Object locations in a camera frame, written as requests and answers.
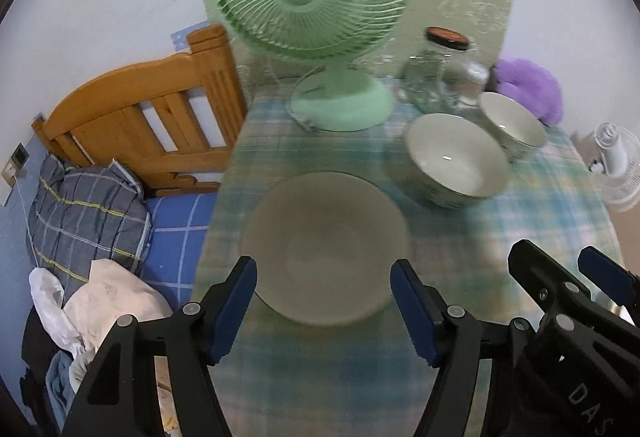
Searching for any wooden bed headboard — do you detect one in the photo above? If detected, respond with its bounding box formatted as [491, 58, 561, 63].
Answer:
[32, 24, 248, 198]

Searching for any blue checked bed sheet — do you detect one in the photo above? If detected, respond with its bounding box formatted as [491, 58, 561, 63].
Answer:
[135, 192, 221, 308]

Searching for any cream cloth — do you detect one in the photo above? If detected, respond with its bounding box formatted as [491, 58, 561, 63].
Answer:
[62, 259, 176, 353]

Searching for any wall socket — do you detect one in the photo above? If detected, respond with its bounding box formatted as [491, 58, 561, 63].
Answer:
[2, 142, 28, 190]

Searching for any blue clothing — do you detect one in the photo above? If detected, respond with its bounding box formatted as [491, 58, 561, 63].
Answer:
[45, 349, 96, 418]

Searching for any purple plush toy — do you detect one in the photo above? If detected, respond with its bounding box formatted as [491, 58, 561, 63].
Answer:
[492, 58, 565, 128]

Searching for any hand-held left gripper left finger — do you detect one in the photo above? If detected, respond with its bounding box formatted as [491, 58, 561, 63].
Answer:
[60, 256, 258, 437]

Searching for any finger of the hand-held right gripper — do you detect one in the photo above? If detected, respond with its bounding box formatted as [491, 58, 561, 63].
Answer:
[577, 247, 640, 309]
[507, 239, 596, 334]

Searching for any glass jar with dark lid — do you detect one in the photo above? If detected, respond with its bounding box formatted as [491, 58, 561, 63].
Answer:
[400, 27, 476, 115]

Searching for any grey plaid pillow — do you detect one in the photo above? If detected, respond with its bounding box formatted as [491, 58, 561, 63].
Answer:
[25, 152, 153, 288]

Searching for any small-flower patterned bowl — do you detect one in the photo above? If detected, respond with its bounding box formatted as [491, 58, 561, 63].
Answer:
[477, 91, 549, 162]

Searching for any white standing fan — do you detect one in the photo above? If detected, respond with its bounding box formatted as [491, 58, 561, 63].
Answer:
[582, 122, 640, 212]

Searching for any green plaid tablecloth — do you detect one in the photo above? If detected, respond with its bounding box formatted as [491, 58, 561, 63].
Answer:
[192, 77, 626, 437]

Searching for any blue floral bowl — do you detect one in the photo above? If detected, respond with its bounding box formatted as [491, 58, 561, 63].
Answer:
[402, 113, 511, 210]

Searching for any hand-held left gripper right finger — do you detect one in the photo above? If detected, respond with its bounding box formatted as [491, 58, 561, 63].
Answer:
[390, 258, 531, 437]

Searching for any black clothing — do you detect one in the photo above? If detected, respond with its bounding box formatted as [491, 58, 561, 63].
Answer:
[20, 307, 66, 418]

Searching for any beige plate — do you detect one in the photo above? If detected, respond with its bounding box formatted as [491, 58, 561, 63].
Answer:
[240, 171, 408, 327]

